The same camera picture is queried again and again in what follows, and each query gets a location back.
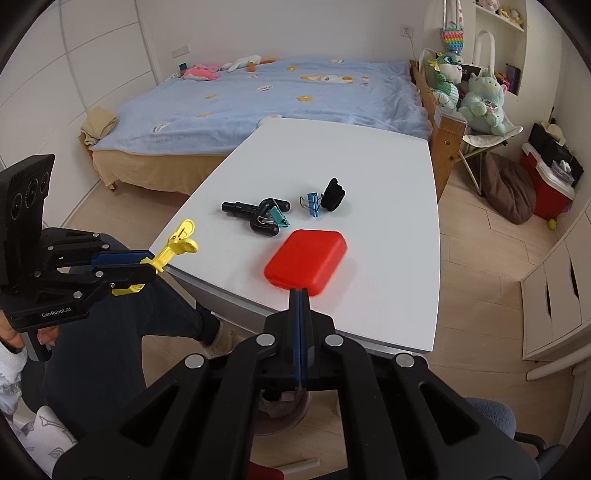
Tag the bed with beige skirt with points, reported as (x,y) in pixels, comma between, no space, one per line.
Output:
(152,170)

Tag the cream soft item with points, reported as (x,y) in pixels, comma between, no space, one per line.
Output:
(556,133)

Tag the red plastic case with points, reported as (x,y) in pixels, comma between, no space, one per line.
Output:
(307,258)

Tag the person's white patterned garment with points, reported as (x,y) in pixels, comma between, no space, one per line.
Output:
(41,434)

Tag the beige folded cloth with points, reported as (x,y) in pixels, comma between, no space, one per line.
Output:
(98,124)

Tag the dark purple book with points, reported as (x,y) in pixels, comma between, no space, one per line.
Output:
(513,76)

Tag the white arched tube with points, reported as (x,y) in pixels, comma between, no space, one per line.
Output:
(477,50)

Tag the white folding chair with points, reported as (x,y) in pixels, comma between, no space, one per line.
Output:
(480,141)

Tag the white drawer cabinet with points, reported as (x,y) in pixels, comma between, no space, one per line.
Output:
(558,295)

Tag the wooden bed rail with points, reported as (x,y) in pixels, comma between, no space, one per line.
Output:
(445,152)

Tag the white table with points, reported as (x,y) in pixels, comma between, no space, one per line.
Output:
(258,307)

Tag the rainbow pop bag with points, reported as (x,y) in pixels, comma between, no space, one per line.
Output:
(452,41)

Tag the square white wall socket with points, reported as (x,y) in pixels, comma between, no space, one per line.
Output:
(407,31)

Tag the red cooler box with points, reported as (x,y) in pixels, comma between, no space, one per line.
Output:
(547,198)

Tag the blue binder clip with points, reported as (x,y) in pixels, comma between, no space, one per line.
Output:
(314,203)

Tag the black cardboard box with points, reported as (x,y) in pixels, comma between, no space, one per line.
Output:
(471,72)

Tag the white curved pipe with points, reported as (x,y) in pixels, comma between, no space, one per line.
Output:
(554,368)

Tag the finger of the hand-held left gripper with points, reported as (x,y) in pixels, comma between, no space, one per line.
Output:
(120,259)
(134,274)

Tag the person's left forearm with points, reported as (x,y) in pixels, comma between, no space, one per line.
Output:
(9,374)

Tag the pink translucent trash bin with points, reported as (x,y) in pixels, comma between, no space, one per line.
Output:
(286,410)

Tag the white shelf unit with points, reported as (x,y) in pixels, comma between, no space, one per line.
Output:
(531,46)

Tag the green dragon plush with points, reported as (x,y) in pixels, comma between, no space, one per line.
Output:
(445,83)

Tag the pink pig plush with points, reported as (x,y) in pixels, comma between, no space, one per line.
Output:
(488,4)

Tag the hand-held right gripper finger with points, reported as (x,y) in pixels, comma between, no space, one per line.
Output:
(306,304)
(297,337)

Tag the person's left hand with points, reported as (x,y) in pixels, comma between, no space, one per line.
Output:
(9,334)

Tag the yellow plush toy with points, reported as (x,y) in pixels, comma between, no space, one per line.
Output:
(510,16)

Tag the white rod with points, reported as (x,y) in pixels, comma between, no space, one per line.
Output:
(300,465)

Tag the yellow plastic clip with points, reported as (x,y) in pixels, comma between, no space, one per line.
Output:
(178,242)

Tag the long white wall socket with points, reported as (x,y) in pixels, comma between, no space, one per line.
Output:
(180,50)

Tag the beige slipper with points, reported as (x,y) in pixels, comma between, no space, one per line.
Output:
(226,339)

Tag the black cylindrical rod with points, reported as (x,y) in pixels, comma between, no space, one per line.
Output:
(233,207)

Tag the mint unicorn plush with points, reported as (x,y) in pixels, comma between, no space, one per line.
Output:
(482,104)

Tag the teal binder clip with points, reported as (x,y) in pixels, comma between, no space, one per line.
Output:
(277,216)

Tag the white goose plush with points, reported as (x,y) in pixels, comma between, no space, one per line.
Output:
(242,63)

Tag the pink plush toy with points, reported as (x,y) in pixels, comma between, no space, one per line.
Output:
(199,72)

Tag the brown beanbag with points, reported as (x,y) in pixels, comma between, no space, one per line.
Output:
(510,189)

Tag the blue printed blanket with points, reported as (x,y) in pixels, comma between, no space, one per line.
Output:
(277,101)

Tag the black bag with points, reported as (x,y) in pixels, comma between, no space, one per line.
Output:
(542,147)

